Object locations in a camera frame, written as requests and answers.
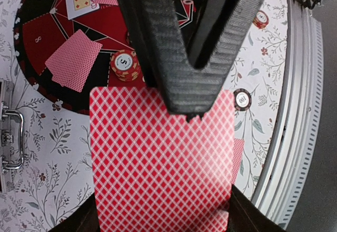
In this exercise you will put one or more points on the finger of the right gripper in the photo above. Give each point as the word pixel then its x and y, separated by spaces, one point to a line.
pixel 216 43
pixel 157 39

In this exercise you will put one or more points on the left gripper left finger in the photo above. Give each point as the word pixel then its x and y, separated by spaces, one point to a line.
pixel 85 218

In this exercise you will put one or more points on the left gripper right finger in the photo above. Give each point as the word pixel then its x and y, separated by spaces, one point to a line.
pixel 245 217

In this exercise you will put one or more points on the orange red chip stack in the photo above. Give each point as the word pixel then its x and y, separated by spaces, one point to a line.
pixel 261 20

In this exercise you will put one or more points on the red chips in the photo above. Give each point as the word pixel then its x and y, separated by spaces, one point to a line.
pixel 125 65

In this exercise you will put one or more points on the face up six diamonds card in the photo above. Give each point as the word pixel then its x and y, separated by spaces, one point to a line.
pixel 80 0

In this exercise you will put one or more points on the red backed card deck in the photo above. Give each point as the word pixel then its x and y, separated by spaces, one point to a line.
pixel 154 171

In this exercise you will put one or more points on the black brown chip stack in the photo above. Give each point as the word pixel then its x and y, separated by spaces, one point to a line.
pixel 242 100

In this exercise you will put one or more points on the floral table cloth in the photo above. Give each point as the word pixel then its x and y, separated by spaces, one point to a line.
pixel 56 177

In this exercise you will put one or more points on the aluminium poker case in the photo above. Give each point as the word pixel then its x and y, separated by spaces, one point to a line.
pixel 12 138

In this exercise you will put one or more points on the front aluminium rail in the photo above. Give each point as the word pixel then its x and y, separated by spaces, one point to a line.
pixel 297 123

